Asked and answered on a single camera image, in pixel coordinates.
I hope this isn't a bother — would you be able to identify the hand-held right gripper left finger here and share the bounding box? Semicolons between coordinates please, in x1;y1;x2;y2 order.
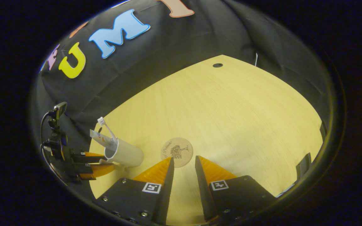
93;156;175;226

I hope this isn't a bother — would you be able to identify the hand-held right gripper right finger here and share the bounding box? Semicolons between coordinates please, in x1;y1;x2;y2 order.
195;155;277;222

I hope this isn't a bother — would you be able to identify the white cup with wooden handle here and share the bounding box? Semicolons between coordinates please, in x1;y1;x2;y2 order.
99;138;145;168

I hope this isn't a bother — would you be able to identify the white toothpaste tube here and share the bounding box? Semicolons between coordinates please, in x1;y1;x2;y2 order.
90;129;118;150

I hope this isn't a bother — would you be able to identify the black panel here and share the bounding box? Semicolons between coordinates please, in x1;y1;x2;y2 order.
295;153;312;182

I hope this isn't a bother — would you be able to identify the pale pink toothbrush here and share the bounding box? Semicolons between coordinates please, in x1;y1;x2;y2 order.
97;116;118;145

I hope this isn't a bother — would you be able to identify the round wooden coaster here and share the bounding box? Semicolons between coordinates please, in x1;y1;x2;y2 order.
161;137;194;168

